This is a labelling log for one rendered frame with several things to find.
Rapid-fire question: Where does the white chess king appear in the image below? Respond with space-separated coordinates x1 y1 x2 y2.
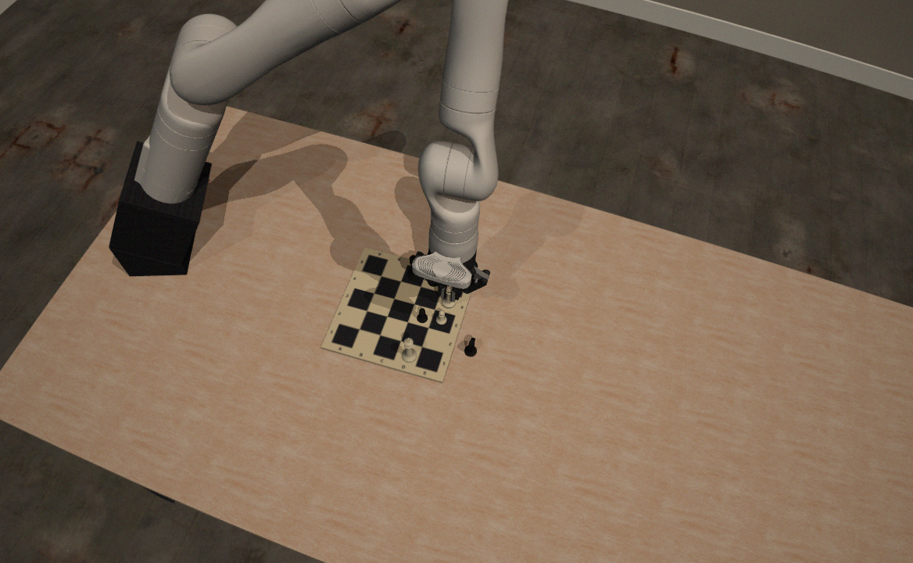
402 338 417 363

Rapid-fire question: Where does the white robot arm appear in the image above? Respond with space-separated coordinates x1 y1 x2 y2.
134 0 508 289

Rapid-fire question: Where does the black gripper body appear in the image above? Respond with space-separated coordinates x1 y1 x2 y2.
428 244 478 276

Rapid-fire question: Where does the black and cream chessboard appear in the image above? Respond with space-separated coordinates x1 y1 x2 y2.
321 247 471 383

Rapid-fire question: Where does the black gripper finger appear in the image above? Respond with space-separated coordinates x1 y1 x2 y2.
451 267 490 302
414 252 447 299

